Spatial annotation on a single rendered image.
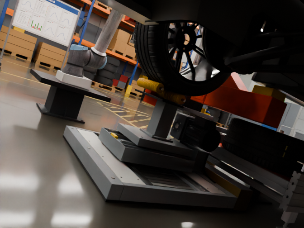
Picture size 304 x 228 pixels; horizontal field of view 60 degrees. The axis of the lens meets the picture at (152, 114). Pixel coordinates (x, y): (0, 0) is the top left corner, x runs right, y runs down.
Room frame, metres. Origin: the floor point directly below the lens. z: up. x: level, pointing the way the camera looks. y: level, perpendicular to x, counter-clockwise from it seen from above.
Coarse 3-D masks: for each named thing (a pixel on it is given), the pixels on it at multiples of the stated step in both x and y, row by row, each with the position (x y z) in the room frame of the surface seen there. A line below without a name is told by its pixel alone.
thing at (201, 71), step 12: (168, 24) 1.39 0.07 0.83; (180, 24) 1.65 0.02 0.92; (192, 24) 1.70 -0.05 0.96; (180, 36) 1.63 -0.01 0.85; (192, 36) 1.68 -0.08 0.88; (180, 48) 1.65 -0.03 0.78; (192, 48) 1.70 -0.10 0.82; (168, 60) 1.43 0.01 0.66; (180, 60) 1.70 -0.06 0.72; (204, 60) 1.82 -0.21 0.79; (192, 72) 1.78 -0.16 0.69; (204, 72) 1.71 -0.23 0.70; (216, 72) 1.64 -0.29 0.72
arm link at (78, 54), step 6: (72, 48) 2.32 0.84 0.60; (78, 48) 2.31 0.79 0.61; (84, 48) 2.34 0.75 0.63; (72, 54) 2.31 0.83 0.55; (78, 54) 2.32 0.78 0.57; (84, 54) 2.35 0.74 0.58; (90, 54) 2.40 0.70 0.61; (72, 60) 2.31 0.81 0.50; (78, 60) 2.33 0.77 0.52; (84, 60) 2.37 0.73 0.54
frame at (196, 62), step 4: (200, 28) 1.87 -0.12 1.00; (200, 32) 1.89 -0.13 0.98; (200, 44) 1.90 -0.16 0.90; (196, 56) 1.90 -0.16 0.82; (200, 56) 1.86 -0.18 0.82; (196, 60) 1.90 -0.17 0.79; (200, 60) 1.87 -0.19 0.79; (196, 64) 1.87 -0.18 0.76; (188, 68) 1.88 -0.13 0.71; (180, 72) 1.85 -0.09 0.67; (184, 72) 1.82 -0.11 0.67; (188, 72) 1.83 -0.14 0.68
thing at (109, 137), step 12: (108, 132) 1.52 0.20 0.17; (108, 144) 1.48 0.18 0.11; (120, 144) 1.36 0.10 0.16; (132, 144) 1.42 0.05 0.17; (120, 156) 1.33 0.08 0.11; (132, 156) 1.35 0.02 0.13; (144, 156) 1.39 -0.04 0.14; (156, 156) 1.43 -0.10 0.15; (168, 156) 1.47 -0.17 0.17; (180, 156) 1.59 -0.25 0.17; (168, 168) 1.49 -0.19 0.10; (180, 168) 1.54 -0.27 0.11; (192, 168) 1.58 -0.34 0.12
